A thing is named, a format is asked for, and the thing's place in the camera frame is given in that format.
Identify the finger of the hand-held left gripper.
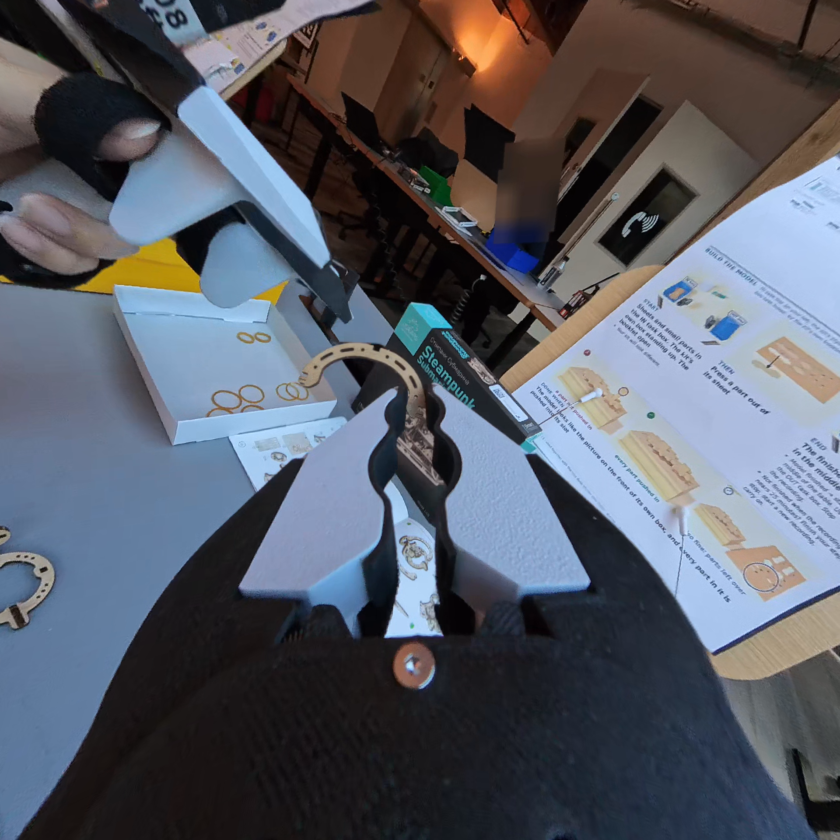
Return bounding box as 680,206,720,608
177,84,361,324
199,222,291,311

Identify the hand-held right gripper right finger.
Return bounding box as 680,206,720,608
430,385,592,636

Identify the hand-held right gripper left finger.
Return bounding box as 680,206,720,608
238,387,401,639

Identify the curved wooden arc part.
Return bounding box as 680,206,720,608
298,343,429,421

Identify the wooden ring part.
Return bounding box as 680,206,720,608
0,550,56,632

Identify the dark model kit box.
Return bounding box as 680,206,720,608
352,302,543,526

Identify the person's left hand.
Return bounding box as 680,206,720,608
0,36,165,277

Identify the wooden display board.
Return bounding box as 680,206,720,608
502,98,840,680
187,20,290,99

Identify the illustrated instruction booklet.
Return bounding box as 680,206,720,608
230,416,455,639

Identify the yellow plastic bin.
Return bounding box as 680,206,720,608
79,238,290,296

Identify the white cardboard tray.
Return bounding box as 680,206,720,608
113,283,339,447

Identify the black monitor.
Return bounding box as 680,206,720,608
341,92,382,148

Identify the group of rubber bands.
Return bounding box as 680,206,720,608
206,331,312,417

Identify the black bag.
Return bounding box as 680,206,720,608
400,128,460,178

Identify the printed instruction sheet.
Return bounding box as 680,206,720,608
512,154,840,654

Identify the long office desk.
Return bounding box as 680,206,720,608
289,72,572,329

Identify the blue plastic bin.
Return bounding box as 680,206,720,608
486,226,542,273

